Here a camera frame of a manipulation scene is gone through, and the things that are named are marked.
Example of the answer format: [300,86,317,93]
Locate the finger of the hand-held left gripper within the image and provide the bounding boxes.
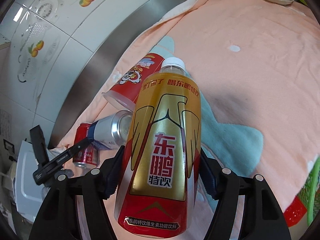
[29,125,51,167]
[69,127,118,158]

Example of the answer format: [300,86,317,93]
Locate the red soda can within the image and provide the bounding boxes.
[72,122,99,168]

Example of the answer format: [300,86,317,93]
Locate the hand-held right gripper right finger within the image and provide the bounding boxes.
[199,150,292,240]

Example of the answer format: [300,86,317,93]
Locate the red cartoon paper cup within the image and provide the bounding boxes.
[102,52,166,111]

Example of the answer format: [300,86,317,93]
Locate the gold red drink bottle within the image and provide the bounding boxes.
[114,57,202,235]

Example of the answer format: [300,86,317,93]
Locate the silver blue can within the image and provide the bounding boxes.
[88,110,134,151]

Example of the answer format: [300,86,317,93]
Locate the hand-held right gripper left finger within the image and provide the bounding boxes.
[29,145,125,240]

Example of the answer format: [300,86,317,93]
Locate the pink towel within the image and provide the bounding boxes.
[49,0,320,240]

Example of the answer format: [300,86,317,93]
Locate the green plastic wastebasket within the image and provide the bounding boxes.
[296,156,320,227]

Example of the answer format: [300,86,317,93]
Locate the red plastic stool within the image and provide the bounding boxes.
[284,196,308,227]

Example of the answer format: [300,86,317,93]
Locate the white appliance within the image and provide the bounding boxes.
[9,140,54,225]

